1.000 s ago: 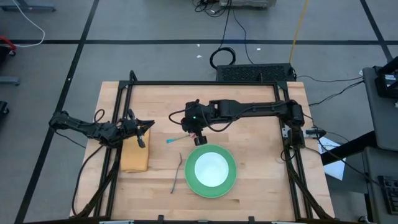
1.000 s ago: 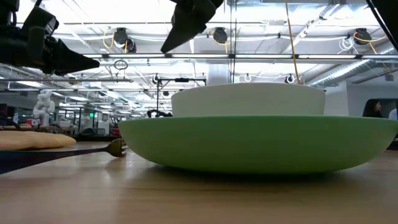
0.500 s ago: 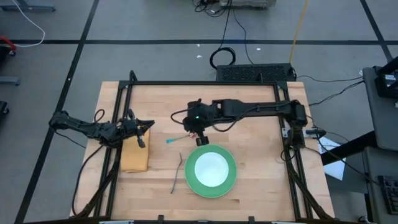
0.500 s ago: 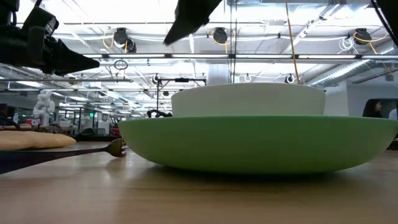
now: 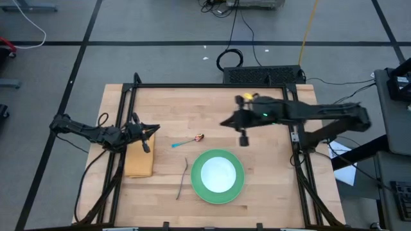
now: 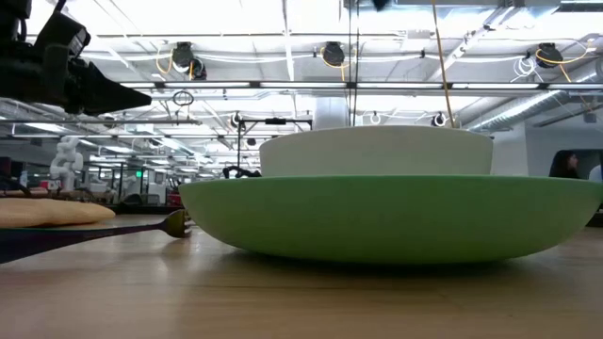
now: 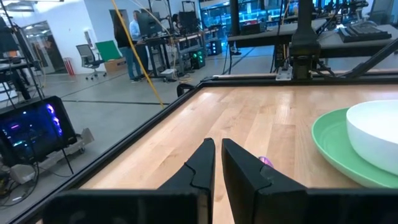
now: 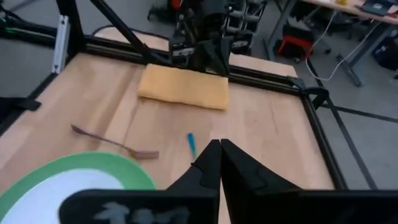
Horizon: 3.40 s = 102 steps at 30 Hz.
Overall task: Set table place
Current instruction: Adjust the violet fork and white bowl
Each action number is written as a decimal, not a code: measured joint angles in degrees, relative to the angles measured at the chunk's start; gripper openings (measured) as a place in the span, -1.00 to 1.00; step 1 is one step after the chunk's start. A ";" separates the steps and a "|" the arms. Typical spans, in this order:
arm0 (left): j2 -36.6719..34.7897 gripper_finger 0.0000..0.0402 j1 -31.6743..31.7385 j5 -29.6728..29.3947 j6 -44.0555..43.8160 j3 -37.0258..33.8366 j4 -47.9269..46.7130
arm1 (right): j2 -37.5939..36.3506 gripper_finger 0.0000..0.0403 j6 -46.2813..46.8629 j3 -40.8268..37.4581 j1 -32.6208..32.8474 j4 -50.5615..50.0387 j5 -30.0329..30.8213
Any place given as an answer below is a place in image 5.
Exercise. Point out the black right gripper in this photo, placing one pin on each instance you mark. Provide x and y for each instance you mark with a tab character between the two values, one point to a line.
260	112

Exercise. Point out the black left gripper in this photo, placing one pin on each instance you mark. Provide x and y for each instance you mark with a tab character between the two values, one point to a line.
135	132

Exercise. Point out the iridescent metal spoon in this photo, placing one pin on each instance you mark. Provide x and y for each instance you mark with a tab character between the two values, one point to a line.
199	137

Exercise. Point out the white bowl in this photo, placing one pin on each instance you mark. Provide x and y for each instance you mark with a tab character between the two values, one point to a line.
218	174

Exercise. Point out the iridescent metal fork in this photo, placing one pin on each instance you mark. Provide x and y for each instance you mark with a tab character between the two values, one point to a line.
183	178

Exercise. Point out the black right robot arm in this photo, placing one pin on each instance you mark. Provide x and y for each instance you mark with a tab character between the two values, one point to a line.
321	110

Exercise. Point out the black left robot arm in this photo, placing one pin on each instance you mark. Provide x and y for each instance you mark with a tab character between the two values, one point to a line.
83	130

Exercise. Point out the yellow tag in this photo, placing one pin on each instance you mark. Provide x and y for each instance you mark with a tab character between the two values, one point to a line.
248	95

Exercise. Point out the yellow cloth napkin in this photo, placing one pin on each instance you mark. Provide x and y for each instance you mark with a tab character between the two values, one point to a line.
138	163

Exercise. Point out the black computer case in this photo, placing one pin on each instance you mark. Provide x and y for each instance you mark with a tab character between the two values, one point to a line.
263	75

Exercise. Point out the green plate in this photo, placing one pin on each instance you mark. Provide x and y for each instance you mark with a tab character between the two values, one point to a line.
195	176

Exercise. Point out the black clamp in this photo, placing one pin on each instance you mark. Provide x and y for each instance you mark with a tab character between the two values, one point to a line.
259	227
166	226

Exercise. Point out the grey device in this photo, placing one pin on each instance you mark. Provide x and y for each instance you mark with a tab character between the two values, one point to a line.
253	2

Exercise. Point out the white paper sheet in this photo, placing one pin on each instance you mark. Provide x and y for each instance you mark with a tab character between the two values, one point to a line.
345	173

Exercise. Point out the black diagonal bar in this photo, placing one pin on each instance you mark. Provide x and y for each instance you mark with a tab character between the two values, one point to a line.
359	154

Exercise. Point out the grey table foot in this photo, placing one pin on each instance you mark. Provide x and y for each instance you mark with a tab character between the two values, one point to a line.
9	84

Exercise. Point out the black caster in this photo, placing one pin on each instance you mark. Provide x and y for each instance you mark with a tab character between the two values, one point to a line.
2	111

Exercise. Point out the grey keyboard desk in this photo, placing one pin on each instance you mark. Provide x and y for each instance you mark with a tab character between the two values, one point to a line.
385	192

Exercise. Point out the red curved bar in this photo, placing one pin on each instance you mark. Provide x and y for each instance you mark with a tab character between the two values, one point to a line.
6	41

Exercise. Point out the black desk equipment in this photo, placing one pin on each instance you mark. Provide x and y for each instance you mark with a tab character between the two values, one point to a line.
401	83

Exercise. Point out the blue-grey table foot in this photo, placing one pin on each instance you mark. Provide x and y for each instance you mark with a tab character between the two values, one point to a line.
29	6

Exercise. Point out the black keyboard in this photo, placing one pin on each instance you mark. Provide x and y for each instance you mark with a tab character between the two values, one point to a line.
403	200

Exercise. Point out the black aluminium table frame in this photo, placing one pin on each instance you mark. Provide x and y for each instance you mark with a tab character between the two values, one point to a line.
208	85

